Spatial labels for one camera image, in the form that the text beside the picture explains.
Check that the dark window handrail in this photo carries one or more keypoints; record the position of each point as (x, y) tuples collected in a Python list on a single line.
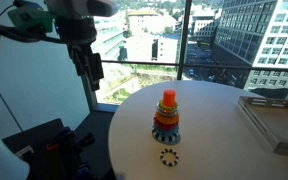
[(217, 66)]

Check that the grey window frame post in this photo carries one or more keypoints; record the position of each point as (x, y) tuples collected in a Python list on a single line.
[(184, 40), (90, 95)]

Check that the black and blue clamp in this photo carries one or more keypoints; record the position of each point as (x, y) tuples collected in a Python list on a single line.
[(69, 150)]

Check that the wooden tray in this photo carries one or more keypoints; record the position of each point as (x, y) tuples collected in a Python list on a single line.
[(277, 123)]

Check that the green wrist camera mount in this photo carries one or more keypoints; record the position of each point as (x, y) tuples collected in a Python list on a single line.
[(30, 18)]

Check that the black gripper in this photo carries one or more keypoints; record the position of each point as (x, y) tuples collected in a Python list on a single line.
[(75, 30)]

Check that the orange rod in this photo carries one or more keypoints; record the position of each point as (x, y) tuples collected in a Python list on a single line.
[(169, 96)]

